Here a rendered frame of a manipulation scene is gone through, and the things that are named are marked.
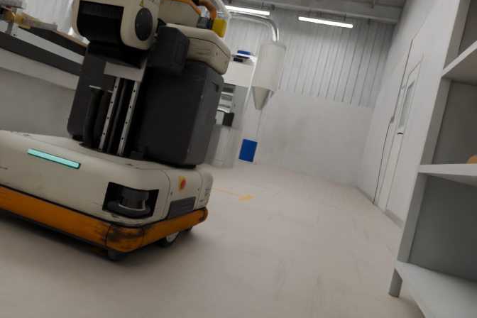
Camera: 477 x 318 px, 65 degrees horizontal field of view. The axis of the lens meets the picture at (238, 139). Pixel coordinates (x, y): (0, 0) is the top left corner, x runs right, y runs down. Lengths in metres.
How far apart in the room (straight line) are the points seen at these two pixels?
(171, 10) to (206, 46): 0.24
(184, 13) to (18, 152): 0.78
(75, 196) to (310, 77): 11.22
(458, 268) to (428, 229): 0.17
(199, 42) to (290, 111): 10.62
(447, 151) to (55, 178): 1.40
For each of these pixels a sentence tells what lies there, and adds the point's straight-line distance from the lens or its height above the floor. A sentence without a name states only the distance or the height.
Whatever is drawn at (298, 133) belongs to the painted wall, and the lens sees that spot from 11.89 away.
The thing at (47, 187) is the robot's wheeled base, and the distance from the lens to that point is 1.27.
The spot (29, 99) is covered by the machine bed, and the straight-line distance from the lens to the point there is 2.97.
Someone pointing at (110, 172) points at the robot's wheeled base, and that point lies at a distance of 1.15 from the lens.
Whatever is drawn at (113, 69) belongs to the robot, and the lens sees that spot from 1.47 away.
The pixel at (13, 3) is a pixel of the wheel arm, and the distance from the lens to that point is 2.24.
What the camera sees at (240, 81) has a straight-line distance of 5.76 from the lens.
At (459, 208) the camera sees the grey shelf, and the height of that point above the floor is 0.39.
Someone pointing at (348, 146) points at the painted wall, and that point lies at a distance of 11.83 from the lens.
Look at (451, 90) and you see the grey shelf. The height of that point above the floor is 0.83.
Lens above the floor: 0.43
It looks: 1 degrees up
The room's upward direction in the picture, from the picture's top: 14 degrees clockwise
